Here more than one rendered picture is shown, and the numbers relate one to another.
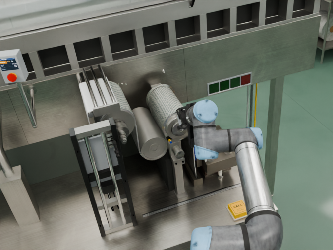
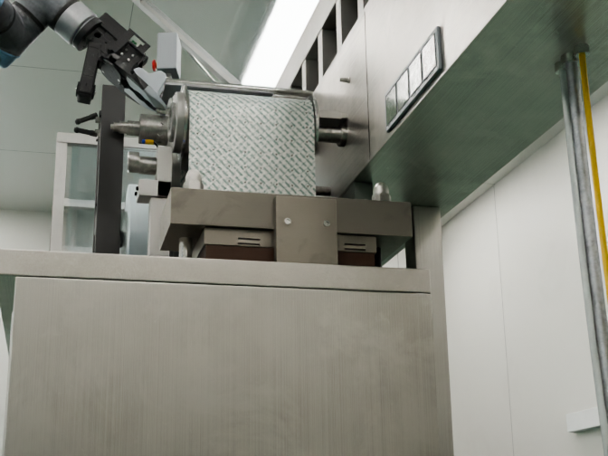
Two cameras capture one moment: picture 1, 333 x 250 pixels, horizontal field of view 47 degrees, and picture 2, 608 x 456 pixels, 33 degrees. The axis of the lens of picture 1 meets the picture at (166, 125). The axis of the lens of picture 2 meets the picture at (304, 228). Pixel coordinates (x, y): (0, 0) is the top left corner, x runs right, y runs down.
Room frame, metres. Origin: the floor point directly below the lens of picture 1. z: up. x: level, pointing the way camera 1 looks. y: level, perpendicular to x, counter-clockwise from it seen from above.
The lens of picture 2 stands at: (1.54, -1.84, 0.49)
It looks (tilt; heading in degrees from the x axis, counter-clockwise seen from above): 17 degrees up; 90
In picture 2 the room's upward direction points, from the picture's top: 1 degrees counter-clockwise
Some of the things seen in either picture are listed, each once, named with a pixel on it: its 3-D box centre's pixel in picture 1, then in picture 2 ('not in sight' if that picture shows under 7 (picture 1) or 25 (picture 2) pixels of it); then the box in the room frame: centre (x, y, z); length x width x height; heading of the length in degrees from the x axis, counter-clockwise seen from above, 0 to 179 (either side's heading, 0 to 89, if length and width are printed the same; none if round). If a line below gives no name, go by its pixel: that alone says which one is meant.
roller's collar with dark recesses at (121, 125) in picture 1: (119, 129); (153, 129); (1.21, 0.18, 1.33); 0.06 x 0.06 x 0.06; 14
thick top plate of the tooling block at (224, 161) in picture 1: (205, 140); (283, 226); (1.50, -0.19, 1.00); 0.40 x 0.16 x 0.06; 14
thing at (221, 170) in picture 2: (184, 137); (252, 201); (1.44, -0.08, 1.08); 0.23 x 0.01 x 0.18; 14
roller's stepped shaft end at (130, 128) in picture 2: (123, 138); (125, 128); (1.15, 0.17, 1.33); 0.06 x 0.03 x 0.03; 14
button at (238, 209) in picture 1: (238, 209); not in sight; (1.11, -0.27, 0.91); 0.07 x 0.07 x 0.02; 14
